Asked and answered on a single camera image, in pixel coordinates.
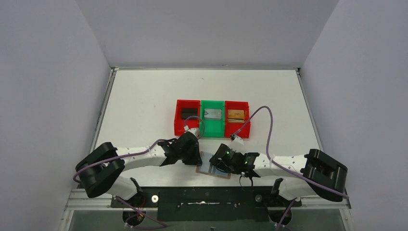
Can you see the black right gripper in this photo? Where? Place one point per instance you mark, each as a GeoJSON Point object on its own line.
{"type": "Point", "coordinates": [219, 158]}

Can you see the green plastic bin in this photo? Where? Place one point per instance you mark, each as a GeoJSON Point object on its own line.
{"type": "Point", "coordinates": [212, 128]}

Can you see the black card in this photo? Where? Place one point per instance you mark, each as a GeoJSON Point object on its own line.
{"type": "Point", "coordinates": [187, 112]}

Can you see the gold card stack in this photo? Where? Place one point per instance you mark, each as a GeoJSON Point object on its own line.
{"type": "Point", "coordinates": [235, 116]}

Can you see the silver card stack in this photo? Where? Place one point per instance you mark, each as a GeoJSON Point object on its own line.
{"type": "Point", "coordinates": [212, 114]}

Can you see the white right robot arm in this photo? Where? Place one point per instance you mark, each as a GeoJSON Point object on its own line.
{"type": "Point", "coordinates": [314, 173]}

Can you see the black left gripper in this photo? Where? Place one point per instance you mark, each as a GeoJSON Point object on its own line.
{"type": "Point", "coordinates": [195, 153]}

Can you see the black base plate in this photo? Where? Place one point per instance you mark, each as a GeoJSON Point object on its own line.
{"type": "Point", "coordinates": [256, 203]}

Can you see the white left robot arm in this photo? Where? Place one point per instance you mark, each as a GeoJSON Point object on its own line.
{"type": "Point", "coordinates": [100, 171]}

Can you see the red bin with gold cards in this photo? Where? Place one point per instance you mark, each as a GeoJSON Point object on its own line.
{"type": "Point", "coordinates": [230, 128]}

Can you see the tan leather card holder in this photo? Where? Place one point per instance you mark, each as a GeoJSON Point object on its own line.
{"type": "Point", "coordinates": [206, 168]}

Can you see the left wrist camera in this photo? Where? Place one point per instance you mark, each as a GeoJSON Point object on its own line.
{"type": "Point", "coordinates": [194, 131]}

